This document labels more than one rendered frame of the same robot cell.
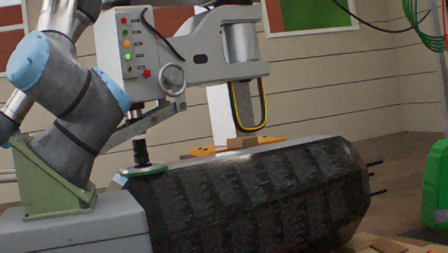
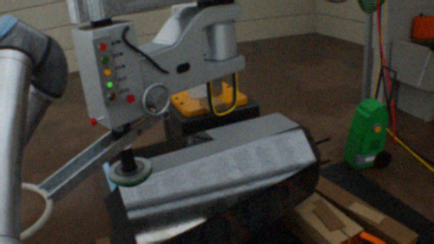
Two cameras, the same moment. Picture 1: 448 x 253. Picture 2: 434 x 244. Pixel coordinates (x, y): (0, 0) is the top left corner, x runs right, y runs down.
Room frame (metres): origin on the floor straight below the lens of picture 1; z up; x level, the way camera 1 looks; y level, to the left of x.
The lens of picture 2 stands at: (1.00, 0.02, 1.69)
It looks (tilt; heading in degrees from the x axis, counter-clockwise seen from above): 24 degrees down; 357
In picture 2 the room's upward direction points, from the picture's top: 5 degrees counter-clockwise
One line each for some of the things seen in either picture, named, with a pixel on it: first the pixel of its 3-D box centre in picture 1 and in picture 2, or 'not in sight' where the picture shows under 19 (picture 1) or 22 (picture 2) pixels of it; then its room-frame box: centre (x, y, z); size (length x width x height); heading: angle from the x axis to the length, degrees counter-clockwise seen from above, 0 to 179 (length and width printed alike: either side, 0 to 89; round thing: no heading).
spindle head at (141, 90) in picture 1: (142, 58); (125, 70); (2.52, 0.33, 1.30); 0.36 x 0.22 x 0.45; 129
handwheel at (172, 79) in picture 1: (168, 80); (152, 97); (2.45, 0.22, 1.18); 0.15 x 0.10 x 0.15; 129
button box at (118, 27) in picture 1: (124, 45); (105, 71); (2.34, 0.37, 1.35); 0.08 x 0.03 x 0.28; 129
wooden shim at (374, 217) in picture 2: (442, 250); (366, 213); (2.72, -1.03, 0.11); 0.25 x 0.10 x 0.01; 32
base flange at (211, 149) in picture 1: (236, 146); (206, 97); (3.53, -0.04, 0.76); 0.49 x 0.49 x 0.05; 18
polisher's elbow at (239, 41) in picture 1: (238, 44); (218, 39); (2.89, -0.12, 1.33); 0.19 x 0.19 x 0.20
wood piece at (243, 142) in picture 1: (242, 142); (212, 103); (3.28, -0.07, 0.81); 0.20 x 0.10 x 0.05; 26
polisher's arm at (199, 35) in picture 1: (200, 55); (182, 57); (2.71, 0.08, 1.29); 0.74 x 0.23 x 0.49; 129
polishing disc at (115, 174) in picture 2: (142, 167); (130, 169); (2.47, 0.39, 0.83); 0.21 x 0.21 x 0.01
